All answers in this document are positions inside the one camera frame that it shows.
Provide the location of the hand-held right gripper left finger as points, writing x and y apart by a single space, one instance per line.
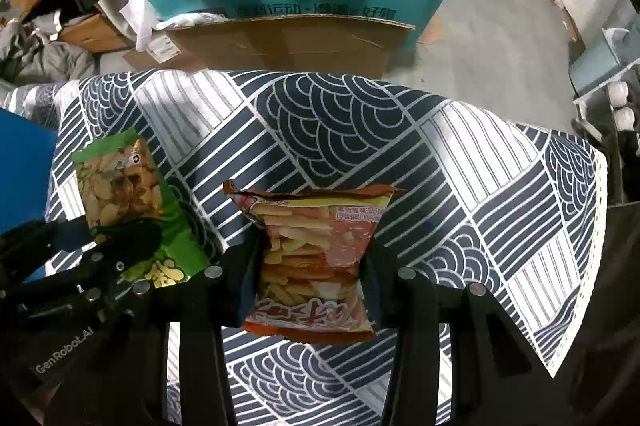
250 281

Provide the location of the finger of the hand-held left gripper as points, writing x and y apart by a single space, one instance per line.
130 241
30 236

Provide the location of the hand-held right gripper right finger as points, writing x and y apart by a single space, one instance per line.
372 286

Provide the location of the green snack packet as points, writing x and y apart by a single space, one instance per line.
120 186

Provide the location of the orange red snack packet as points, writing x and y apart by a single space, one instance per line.
310 256

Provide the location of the blue box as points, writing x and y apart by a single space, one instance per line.
25 165

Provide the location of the navy white patterned tablecloth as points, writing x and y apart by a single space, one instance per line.
320 115

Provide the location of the grey cloth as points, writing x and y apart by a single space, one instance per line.
35 50

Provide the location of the teal cardboard box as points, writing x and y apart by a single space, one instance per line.
200 3

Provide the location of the white round jar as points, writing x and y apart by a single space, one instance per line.
619 91
625 118

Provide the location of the pale blue cabinet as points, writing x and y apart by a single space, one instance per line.
600 65

